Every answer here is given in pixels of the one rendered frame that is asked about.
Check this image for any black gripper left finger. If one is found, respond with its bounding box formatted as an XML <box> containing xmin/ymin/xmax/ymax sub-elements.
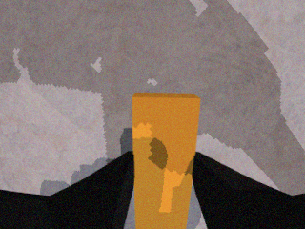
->
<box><xmin>0</xmin><ymin>152</ymin><xmax>134</xmax><ymax>229</ymax></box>

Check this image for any orange rectangular bar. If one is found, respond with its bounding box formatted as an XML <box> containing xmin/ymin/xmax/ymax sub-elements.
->
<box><xmin>132</xmin><ymin>92</ymin><xmax>199</xmax><ymax>229</ymax></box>

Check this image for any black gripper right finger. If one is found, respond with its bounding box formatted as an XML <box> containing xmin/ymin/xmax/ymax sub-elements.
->
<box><xmin>192</xmin><ymin>152</ymin><xmax>305</xmax><ymax>229</ymax></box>

